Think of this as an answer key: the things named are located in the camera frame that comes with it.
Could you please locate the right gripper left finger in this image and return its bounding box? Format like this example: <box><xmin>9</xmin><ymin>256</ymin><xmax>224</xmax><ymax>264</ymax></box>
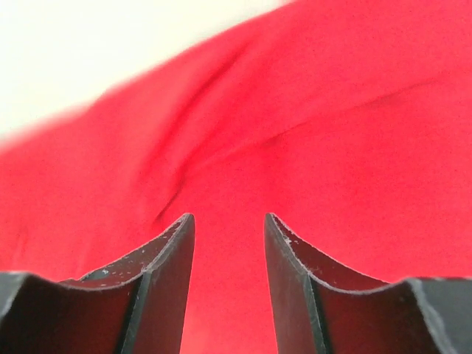
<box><xmin>1</xmin><ymin>214</ymin><xmax>195</xmax><ymax>353</ymax></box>

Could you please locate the red t-shirt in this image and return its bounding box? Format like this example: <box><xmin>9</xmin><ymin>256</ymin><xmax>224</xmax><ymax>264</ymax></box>
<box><xmin>1</xmin><ymin>1</ymin><xmax>471</xmax><ymax>353</ymax></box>

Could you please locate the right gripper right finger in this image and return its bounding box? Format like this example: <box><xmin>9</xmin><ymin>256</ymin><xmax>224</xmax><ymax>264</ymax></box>
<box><xmin>264</xmin><ymin>213</ymin><xmax>471</xmax><ymax>353</ymax></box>

